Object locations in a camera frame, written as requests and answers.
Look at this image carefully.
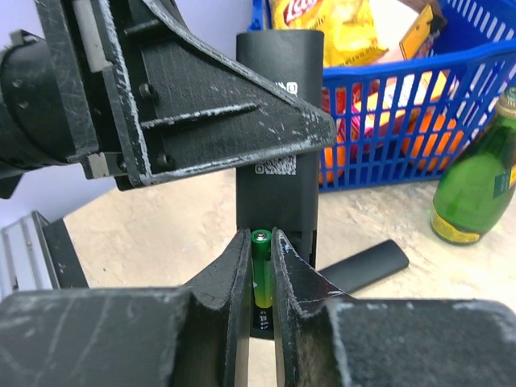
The aluminium frame rail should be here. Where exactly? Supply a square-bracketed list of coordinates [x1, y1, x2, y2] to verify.
[0, 211, 60, 299]

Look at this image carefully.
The green battery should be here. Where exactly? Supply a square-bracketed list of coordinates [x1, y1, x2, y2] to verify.
[251, 229, 273, 309]

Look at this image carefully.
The black remote control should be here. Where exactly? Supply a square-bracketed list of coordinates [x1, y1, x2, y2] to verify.
[235, 28, 326, 339]
[319, 239, 410, 293]

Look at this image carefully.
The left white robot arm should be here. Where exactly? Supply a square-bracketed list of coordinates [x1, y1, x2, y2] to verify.
[1, 1, 335, 198]

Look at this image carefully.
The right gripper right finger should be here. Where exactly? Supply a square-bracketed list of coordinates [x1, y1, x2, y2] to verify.
[271, 228, 352, 386]

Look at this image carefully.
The blue plastic basket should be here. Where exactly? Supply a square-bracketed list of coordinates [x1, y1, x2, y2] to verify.
[249, 0, 516, 194]

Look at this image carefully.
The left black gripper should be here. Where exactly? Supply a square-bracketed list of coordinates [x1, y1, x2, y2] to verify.
[36, 1, 335, 191]

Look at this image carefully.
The orange ball in basket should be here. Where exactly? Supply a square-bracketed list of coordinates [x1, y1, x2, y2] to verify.
[324, 114, 464, 183]

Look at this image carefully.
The orange white carton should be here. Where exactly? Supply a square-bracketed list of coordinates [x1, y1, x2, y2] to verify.
[399, 1, 447, 60]

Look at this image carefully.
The yellow Lays chips bag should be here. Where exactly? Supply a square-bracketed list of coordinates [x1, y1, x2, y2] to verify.
[269, 0, 386, 67]

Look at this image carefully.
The green glass bottle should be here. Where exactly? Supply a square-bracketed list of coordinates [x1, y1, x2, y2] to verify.
[431, 87, 515, 245]

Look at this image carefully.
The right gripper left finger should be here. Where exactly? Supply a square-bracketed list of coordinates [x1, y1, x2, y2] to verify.
[173, 229, 252, 386]

